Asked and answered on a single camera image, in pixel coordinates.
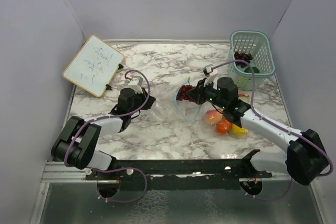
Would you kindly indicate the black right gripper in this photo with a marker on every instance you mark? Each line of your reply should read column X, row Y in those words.
column 197, row 93

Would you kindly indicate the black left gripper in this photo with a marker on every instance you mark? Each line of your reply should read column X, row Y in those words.
column 149, row 101

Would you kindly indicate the blue zip clear bag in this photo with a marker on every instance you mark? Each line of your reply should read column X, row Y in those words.
column 168, row 108

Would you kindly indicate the orange zip clear bag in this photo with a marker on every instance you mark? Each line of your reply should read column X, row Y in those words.
column 211, row 128

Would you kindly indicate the dark green fake vegetable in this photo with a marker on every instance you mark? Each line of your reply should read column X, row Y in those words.
column 252, row 69

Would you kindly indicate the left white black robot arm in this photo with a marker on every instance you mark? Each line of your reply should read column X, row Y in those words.
column 76, row 144

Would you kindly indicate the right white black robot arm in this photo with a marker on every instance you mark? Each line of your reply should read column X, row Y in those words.
column 302, row 155

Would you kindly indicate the fake pink peach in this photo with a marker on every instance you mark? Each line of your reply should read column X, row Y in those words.
column 212, row 117

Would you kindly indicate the fake orange tomato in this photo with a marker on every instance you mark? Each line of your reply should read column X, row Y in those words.
column 223, row 127

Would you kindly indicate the fake yellow lemon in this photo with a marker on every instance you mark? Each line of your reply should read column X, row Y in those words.
column 238, row 130

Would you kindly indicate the yellow framed whiteboard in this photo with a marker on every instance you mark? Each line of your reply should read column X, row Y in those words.
column 94, row 66

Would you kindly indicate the teal plastic basket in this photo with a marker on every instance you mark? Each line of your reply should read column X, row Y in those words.
column 253, row 48

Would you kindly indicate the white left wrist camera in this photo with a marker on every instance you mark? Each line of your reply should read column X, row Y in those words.
column 136, row 84

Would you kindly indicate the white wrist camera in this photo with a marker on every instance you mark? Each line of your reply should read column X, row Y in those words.
column 211, row 73
column 136, row 84

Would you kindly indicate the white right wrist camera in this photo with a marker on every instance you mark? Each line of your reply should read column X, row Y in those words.
column 211, row 73

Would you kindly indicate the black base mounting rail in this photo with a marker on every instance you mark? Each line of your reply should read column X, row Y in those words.
column 140, row 181

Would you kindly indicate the aluminium extrusion rail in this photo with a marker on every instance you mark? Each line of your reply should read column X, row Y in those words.
column 60, row 171

